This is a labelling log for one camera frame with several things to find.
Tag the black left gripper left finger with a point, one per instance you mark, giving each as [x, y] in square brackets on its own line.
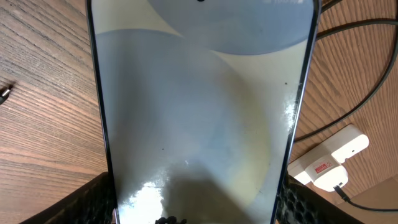
[93, 203]

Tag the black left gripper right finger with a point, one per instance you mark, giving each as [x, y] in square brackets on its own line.
[298, 204]

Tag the blue screen smartphone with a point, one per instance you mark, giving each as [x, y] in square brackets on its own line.
[199, 102]

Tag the white charger plug adapter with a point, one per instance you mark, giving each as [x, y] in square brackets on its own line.
[326, 173]

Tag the white power strip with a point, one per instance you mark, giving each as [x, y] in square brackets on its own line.
[342, 145]

